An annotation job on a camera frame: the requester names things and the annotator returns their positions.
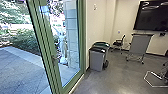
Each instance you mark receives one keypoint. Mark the green lidded trash bin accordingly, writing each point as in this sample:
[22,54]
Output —
[101,44]

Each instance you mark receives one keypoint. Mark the grey trash bin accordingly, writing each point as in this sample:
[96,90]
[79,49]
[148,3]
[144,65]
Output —
[96,60]

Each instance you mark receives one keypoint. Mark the green framed glass door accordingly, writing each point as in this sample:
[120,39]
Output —
[45,40]

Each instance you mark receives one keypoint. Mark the black office chair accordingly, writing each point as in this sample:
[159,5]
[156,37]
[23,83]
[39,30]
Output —
[118,42]

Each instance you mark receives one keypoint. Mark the grey board on stand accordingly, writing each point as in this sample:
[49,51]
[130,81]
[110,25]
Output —
[138,45]

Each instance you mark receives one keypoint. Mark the green garden bush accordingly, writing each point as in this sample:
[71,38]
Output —
[23,41]

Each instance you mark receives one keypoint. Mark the white wall switch plate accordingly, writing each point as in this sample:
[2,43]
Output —
[95,6]

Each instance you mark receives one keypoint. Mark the white metal floor frame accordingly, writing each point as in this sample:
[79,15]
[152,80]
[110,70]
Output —
[145,76]

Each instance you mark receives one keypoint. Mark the large black wall screen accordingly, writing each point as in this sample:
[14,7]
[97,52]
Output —
[153,15]

